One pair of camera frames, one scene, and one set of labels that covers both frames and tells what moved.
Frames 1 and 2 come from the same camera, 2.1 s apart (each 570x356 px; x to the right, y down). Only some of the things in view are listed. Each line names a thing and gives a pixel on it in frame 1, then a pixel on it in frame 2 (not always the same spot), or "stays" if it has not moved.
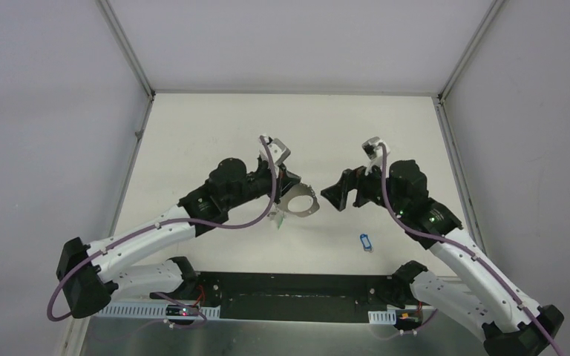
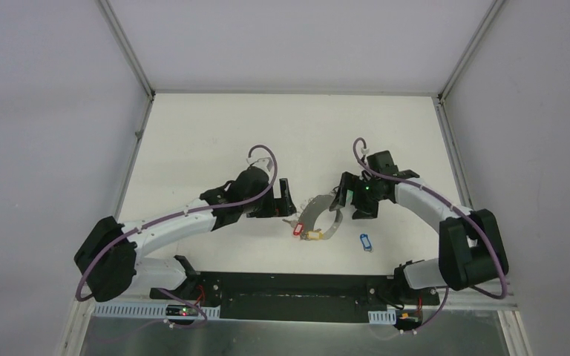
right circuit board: x=407 y=320 stays
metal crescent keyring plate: x=297 y=190 → x=314 y=210
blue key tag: x=366 y=242 stays
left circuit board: x=180 y=311 stays
